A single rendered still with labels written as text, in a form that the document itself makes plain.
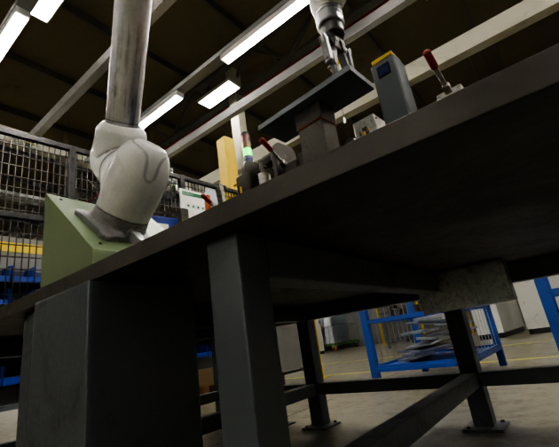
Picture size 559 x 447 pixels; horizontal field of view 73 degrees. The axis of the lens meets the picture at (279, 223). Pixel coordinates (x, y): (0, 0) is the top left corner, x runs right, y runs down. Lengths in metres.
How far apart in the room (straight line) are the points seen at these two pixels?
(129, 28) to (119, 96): 0.19
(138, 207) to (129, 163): 0.12
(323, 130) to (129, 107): 0.59
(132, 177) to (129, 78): 0.32
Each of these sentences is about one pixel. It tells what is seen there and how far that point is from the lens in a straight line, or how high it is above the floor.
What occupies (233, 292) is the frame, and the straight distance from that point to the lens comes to 0.65.
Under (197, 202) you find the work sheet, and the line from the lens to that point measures 2.42.
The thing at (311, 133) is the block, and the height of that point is 1.05.
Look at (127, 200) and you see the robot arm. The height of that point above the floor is 0.89.
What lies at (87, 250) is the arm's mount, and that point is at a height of 0.74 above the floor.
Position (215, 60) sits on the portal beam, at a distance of 4.20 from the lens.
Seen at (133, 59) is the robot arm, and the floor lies 1.30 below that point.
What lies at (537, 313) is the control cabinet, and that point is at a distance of 9.10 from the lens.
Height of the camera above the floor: 0.46
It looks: 18 degrees up
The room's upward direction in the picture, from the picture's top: 8 degrees counter-clockwise
